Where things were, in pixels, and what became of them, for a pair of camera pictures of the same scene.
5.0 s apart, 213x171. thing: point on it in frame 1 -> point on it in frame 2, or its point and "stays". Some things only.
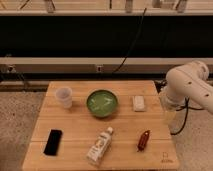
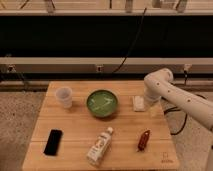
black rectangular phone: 53,142 stays
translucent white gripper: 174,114 -> 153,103
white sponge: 139,103 stays
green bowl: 102,103 stays
